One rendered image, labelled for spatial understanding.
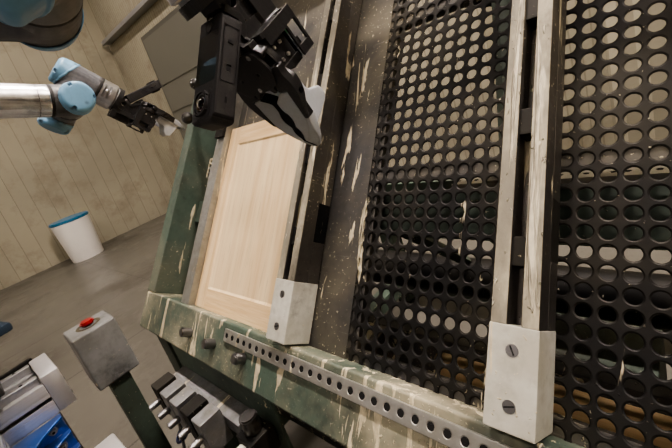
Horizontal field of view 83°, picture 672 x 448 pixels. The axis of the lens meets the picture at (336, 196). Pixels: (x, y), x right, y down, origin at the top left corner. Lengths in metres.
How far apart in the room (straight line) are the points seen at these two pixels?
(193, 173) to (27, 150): 6.64
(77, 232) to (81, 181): 1.23
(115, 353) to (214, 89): 1.11
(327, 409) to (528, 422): 0.35
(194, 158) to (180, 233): 0.28
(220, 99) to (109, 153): 7.92
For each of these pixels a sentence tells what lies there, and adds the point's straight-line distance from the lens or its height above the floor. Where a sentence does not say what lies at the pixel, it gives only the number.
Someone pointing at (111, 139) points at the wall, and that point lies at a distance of 8.35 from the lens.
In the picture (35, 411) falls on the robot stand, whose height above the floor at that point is 0.94.
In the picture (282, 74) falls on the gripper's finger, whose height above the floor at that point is 1.40.
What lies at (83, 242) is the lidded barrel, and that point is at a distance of 7.29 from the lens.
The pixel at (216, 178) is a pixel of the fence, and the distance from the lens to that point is 1.26.
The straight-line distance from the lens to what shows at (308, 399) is 0.80.
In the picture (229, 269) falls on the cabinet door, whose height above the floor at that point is 0.99.
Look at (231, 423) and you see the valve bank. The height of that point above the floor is 0.73.
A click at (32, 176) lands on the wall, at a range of 8.00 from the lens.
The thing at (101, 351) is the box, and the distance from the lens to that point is 1.39.
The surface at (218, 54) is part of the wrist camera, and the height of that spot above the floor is 1.43.
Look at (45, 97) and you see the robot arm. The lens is 1.09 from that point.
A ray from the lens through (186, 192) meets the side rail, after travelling 1.48.
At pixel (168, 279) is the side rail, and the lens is 1.47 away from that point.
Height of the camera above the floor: 1.37
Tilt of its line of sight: 15 degrees down
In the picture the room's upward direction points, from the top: 18 degrees counter-clockwise
